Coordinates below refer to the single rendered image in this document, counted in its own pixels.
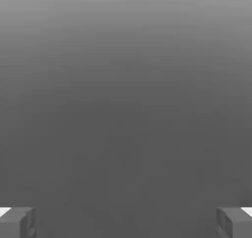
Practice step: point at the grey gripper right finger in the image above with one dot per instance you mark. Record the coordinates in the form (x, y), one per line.
(238, 224)

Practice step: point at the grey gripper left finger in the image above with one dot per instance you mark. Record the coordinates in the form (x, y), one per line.
(13, 224)

